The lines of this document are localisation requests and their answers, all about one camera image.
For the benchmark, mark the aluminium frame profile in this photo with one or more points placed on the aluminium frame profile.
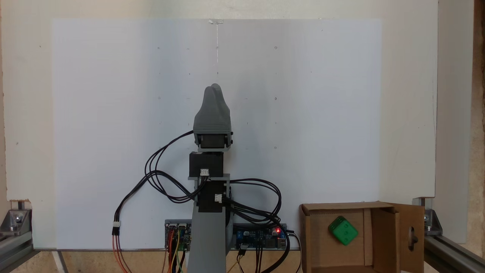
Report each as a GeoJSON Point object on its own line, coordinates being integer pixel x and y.
{"type": "Point", "coordinates": [13, 248]}
{"type": "Point", "coordinates": [451, 254]}

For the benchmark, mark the green dice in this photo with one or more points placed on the green dice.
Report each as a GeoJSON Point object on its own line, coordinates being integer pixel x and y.
{"type": "Point", "coordinates": [343, 231]}

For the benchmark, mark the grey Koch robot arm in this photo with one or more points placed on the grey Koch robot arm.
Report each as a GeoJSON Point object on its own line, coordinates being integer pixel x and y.
{"type": "Point", "coordinates": [207, 242]}

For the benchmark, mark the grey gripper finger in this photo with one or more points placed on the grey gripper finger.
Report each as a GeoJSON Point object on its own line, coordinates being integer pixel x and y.
{"type": "Point", "coordinates": [209, 102]}
{"type": "Point", "coordinates": [220, 104]}

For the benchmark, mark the metal corner bracket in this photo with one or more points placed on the metal corner bracket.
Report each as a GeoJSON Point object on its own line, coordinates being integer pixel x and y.
{"type": "Point", "coordinates": [430, 220]}
{"type": "Point", "coordinates": [15, 220]}

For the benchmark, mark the clear tape piece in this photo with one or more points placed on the clear tape piece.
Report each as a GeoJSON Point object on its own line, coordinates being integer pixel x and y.
{"type": "Point", "coordinates": [216, 21]}

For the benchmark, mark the white paper sheet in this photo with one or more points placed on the white paper sheet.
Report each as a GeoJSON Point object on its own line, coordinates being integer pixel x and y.
{"type": "Point", "coordinates": [322, 113]}
{"type": "Point", "coordinates": [94, 113]}

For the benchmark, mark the brown cardboard box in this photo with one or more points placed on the brown cardboard box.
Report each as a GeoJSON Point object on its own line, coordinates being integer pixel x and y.
{"type": "Point", "coordinates": [322, 250]}

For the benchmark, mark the blue circuit board red LED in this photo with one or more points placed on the blue circuit board red LED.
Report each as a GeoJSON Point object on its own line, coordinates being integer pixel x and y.
{"type": "Point", "coordinates": [254, 237]}

